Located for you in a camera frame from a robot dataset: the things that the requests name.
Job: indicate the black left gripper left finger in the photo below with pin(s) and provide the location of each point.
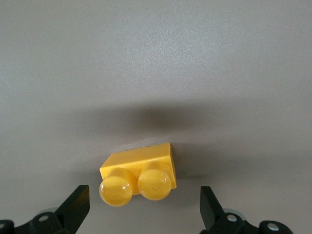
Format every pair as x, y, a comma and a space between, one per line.
70, 214

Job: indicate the yellow two-stud block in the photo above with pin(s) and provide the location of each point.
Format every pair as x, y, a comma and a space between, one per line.
136, 158

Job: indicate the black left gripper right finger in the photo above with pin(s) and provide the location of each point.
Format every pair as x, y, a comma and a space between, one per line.
212, 214

